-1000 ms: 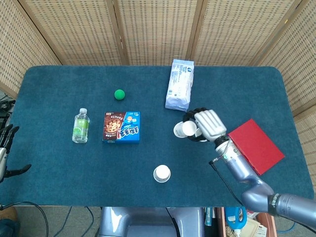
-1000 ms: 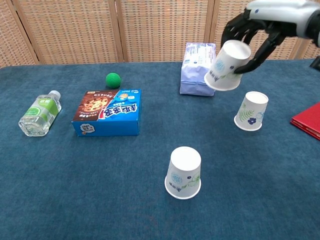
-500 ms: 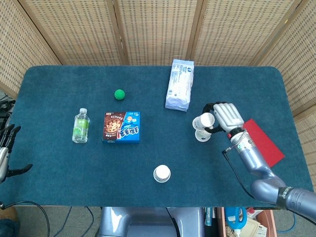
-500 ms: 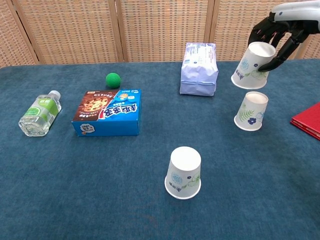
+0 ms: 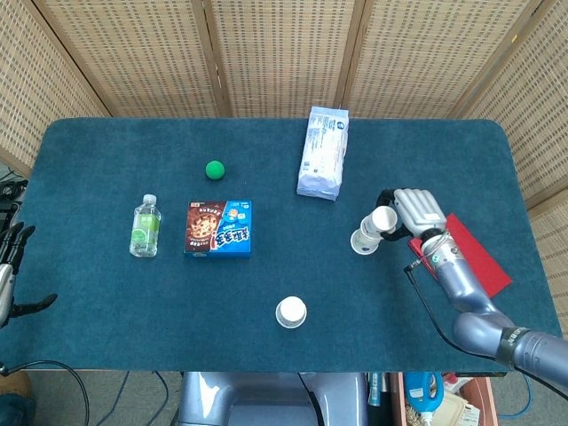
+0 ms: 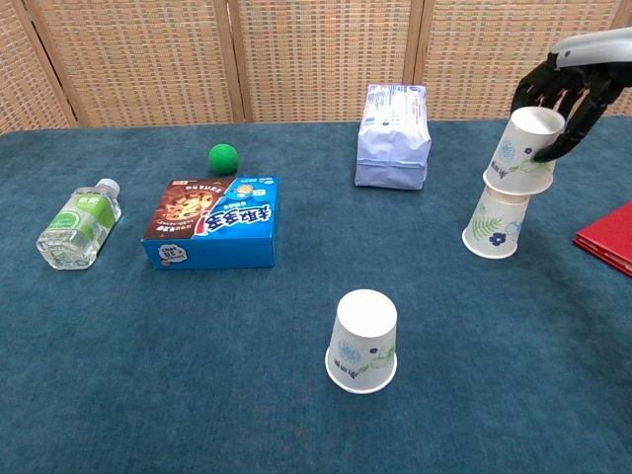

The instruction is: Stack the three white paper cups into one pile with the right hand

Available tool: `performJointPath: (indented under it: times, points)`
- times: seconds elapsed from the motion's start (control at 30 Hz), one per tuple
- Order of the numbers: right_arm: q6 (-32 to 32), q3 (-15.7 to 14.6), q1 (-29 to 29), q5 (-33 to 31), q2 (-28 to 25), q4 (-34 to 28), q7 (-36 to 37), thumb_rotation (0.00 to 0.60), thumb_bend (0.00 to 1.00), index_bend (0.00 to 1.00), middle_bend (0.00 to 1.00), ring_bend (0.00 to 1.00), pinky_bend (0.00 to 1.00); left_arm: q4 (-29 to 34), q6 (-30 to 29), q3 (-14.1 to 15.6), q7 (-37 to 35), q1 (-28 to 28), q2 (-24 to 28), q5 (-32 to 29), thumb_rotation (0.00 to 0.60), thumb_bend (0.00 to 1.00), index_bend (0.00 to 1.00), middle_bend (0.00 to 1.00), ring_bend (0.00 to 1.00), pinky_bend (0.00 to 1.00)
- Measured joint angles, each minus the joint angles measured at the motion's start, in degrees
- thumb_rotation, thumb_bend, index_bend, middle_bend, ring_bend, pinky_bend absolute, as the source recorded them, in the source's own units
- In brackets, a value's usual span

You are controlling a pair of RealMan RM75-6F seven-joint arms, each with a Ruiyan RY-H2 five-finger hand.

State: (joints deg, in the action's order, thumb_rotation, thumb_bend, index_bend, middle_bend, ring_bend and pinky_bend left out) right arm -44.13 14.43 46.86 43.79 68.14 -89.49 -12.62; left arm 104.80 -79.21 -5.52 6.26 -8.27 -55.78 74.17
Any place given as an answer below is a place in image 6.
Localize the black and silver right hand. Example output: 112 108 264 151
513 27 632 163

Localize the white paper cup flower print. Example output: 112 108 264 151
324 288 399 395
482 107 567 197

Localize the white paper cup fern print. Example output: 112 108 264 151
461 184 532 260

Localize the red book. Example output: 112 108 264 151
572 200 632 278

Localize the pale purple tissue pack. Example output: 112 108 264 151
354 83 433 191

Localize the woven wooden folding screen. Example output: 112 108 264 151
0 0 632 134

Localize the green ball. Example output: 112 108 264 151
207 143 240 175

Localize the blue cookie box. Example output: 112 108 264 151
140 175 280 271

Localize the teal table cloth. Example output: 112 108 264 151
0 115 632 474

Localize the clear plastic bottle green label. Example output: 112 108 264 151
36 178 122 272

